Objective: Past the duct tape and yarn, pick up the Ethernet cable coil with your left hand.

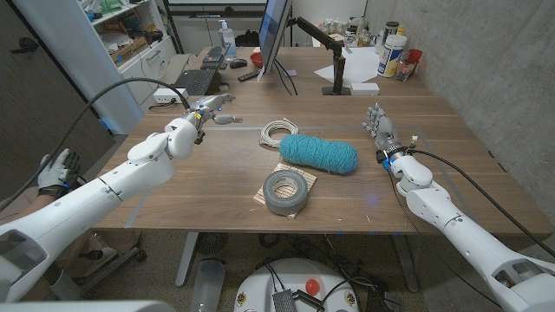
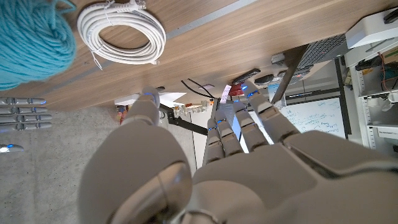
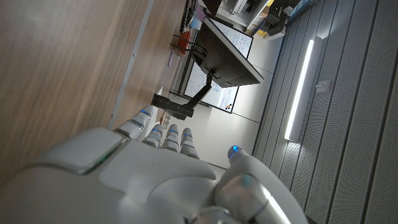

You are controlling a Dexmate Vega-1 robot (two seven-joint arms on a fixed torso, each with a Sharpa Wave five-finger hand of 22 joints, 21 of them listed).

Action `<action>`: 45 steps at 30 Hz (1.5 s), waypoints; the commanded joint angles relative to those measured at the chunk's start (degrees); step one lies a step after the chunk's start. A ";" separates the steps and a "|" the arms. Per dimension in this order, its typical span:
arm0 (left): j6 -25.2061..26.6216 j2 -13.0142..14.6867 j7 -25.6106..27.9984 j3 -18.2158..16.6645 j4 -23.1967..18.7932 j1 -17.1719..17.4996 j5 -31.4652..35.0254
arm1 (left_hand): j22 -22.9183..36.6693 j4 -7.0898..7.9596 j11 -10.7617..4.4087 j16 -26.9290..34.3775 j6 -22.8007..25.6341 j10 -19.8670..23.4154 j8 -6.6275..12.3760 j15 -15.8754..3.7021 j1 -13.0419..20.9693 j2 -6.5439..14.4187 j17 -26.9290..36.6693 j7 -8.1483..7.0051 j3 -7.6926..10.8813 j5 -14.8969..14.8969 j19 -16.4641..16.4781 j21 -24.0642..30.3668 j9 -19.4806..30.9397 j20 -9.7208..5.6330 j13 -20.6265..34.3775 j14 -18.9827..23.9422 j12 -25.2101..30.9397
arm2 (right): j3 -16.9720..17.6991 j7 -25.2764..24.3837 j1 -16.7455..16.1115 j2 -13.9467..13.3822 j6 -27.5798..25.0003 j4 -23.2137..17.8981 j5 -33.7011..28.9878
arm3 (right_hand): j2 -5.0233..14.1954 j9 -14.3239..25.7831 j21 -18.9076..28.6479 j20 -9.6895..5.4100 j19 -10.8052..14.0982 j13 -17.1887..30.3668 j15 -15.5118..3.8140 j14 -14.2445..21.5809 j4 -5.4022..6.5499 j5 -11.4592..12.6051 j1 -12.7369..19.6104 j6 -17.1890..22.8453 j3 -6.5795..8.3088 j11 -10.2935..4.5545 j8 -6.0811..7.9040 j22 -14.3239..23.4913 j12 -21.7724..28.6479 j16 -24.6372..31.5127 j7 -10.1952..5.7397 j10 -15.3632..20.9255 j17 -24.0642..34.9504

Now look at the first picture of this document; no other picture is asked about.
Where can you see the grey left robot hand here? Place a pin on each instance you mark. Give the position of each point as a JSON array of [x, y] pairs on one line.
[[206, 106]]

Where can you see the person's white gloved hand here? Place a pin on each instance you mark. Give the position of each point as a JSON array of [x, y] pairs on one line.
[[50, 171]]

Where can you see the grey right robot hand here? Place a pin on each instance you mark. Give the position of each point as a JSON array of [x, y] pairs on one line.
[[386, 134]]

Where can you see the person's bare forearm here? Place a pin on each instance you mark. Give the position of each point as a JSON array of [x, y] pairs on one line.
[[30, 203]]

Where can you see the white robot base red button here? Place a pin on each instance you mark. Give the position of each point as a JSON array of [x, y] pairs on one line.
[[286, 273]]

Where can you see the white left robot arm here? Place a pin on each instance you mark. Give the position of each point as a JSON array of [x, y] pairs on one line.
[[78, 208]]

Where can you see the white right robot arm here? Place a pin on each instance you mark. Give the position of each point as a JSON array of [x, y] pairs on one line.
[[455, 229]]

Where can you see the clear hand sanitizer bottle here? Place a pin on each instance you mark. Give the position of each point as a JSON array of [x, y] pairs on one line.
[[227, 41]]

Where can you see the teal yarn skein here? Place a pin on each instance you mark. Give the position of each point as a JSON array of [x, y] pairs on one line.
[[318, 154]]

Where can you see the large black keyboard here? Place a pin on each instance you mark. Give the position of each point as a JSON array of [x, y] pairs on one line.
[[195, 81]]

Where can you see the white power strip box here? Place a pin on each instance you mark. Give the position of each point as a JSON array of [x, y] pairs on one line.
[[165, 96]]

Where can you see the flat white box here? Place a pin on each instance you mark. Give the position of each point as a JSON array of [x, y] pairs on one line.
[[364, 89]]

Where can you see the small black keyboard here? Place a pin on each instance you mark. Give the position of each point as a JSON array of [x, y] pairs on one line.
[[213, 55]]

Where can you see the black remote control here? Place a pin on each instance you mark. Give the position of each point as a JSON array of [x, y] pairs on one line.
[[248, 76]]

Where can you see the black computer mouse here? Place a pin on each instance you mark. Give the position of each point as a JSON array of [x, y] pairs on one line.
[[238, 63]]

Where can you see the clear glass jar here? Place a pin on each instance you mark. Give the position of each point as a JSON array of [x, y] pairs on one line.
[[404, 70]]

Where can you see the red bowl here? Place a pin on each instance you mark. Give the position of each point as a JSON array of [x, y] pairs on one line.
[[257, 60]]

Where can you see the white paper sheet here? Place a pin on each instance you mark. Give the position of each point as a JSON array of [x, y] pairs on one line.
[[360, 65]]

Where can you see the white canister blue label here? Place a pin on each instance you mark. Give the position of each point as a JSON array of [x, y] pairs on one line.
[[390, 56]]

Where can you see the black bag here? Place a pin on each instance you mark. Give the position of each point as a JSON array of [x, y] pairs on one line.
[[248, 39]]

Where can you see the red cup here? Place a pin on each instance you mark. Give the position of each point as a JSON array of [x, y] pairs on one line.
[[415, 55]]

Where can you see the purple sticky note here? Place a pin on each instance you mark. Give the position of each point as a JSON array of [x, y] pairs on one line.
[[290, 73]]

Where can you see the wooden slatted coaster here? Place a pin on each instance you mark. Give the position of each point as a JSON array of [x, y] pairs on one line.
[[303, 173]]

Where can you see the cardboard box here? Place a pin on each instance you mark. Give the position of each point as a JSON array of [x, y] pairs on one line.
[[130, 51]]

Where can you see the computer monitor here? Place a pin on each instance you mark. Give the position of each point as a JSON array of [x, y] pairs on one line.
[[273, 30]]

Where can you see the yellow capped bottle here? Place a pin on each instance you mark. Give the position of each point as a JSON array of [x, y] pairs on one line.
[[401, 30]]

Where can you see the white shelf cabinet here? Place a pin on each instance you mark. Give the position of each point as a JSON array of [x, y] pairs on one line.
[[82, 56]]

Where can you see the grey table leg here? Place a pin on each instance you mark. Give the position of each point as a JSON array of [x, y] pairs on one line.
[[405, 264], [186, 260]]

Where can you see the grey duct tape roll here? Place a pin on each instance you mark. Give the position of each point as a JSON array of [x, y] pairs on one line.
[[277, 203]]

